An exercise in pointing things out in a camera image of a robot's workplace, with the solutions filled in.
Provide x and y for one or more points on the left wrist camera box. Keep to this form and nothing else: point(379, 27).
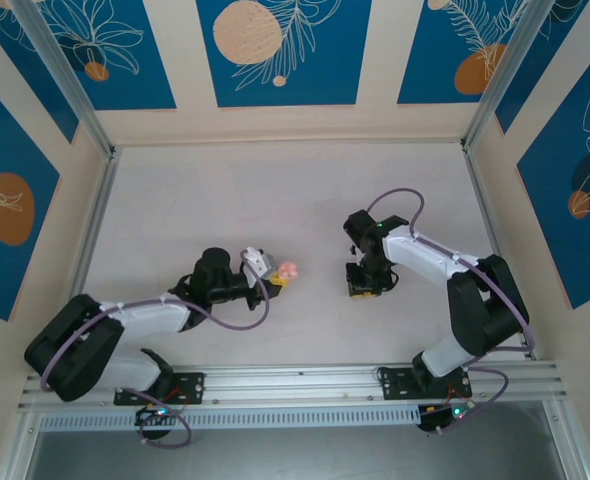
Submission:
point(257, 260)

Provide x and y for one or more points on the pink earbud charging case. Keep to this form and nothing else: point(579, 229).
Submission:
point(289, 270)

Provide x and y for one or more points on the aluminium table side rail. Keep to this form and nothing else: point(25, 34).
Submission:
point(95, 225)
point(475, 175)

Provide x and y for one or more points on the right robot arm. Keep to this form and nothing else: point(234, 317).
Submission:
point(485, 305)

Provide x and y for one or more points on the grey metal panel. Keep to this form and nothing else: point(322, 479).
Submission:
point(300, 455)

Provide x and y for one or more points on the small circuit board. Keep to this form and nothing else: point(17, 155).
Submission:
point(157, 414)
point(440, 420)

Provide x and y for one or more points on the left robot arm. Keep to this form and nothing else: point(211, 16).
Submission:
point(70, 350)

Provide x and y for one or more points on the aluminium frame post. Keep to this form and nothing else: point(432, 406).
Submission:
point(502, 75)
point(67, 80)

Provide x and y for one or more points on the aluminium frame leg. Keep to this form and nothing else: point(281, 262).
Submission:
point(17, 445)
point(572, 445)

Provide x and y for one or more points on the aluminium mounting rail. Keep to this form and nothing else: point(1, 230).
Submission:
point(300, 385)

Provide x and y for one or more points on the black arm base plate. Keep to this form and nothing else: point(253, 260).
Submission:
point(195, 387)
point(400, 387)

